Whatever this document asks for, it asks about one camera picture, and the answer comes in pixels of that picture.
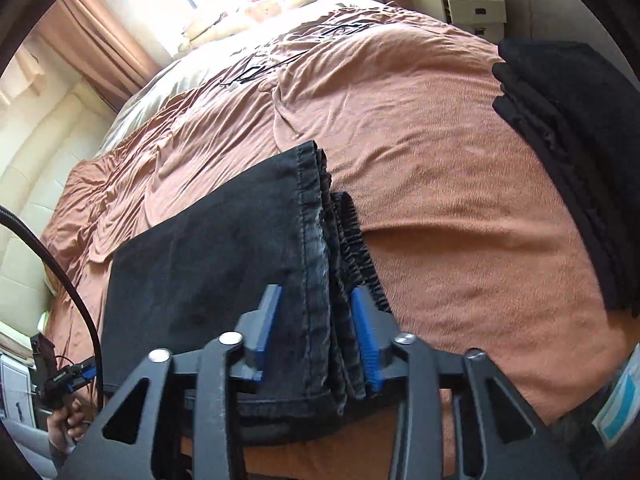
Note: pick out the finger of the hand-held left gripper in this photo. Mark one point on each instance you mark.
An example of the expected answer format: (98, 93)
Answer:
(86, 374)

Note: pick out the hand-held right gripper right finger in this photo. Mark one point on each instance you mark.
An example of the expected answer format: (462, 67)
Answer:
(362, 330)

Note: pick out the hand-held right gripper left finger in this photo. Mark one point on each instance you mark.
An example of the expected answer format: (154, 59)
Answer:
(267, 320)

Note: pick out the black pants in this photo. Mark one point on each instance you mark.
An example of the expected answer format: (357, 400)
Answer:
(200, 260)

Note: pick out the person's left hand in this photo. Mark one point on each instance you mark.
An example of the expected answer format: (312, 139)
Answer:
(75, 425)

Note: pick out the white bedside drawer unit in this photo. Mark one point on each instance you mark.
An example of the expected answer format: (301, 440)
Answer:
(17, 390)

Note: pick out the brown blanket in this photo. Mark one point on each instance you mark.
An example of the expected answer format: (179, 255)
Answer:
(425, 135)

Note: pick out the cream padded headboard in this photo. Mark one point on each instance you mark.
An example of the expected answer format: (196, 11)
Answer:
(30, 160)

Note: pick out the light blue white packet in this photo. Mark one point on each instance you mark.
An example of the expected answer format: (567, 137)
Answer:
(617, 400)

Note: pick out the stack of folded black clothes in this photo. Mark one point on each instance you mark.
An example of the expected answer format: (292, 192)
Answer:
(575, 135)

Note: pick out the bear print cream pillow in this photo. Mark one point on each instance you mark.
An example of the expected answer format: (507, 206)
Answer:
(280, 7)

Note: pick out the brown curtain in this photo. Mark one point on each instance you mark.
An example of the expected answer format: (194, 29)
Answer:
(100, 45)

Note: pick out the cream drawer cabinet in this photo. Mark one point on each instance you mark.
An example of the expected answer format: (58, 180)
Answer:
(475, 10)

